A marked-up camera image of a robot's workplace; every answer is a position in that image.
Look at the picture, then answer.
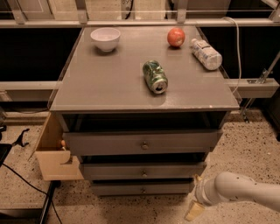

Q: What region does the grey drawer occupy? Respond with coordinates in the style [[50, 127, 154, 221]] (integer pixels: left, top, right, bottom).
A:
[[63, 129, 222, 156], [80, 162, 207, 180], [92, 179, 194, 196]]

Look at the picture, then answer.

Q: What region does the grey bottom drawer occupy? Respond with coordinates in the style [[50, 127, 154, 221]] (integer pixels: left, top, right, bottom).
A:
[[92, 179, 194, 196]]

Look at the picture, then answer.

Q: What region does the black clamp tool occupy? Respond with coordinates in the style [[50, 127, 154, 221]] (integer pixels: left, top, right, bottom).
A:
[[12, 129, 29, 147]]

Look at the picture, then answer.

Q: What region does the red apple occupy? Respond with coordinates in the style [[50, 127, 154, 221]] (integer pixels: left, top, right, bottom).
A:
[[167, 27, 186, 47]]

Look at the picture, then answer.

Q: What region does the white bowl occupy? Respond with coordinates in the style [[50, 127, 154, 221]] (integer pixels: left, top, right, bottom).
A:
[[90, 27, 121, 52]]

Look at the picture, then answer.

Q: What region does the grey drawer cabinet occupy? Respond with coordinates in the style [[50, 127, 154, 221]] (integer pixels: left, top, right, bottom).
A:
[[51, 26, 238, 184]]

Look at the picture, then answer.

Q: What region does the black floor stand base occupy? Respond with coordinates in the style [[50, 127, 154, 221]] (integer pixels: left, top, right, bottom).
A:
[[0, 180, 60, 224]]

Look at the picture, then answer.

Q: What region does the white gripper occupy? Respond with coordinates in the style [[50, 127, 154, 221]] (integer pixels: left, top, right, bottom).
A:
[[185, 174, 219, 221]]

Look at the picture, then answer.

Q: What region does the green soda can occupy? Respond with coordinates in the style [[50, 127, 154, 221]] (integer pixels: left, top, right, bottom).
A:
[[143, 60, 168, 95]]

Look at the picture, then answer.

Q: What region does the white cable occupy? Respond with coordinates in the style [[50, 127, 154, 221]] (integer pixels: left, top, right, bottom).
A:
[[221, 16, 243, 95]]

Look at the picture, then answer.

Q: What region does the clear plastic water bottle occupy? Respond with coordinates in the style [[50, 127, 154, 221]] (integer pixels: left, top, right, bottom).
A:
[[191, 38, 222, 71]]

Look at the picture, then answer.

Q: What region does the grey top drawer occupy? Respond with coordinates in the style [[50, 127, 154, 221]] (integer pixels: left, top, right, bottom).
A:
[[63, 129, 222, 156]]

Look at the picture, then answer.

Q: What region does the black cable on floor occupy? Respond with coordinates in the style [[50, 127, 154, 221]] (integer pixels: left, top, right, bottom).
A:
[[2, 163, 62, 224]]

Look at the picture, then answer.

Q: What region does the grey middle drawer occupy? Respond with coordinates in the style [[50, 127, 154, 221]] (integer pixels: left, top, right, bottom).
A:
[[80, 162, 207, 180]]

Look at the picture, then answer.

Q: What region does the light wooden side drawer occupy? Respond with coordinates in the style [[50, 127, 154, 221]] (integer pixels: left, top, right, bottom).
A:
[[34, 113, 83, 180]]

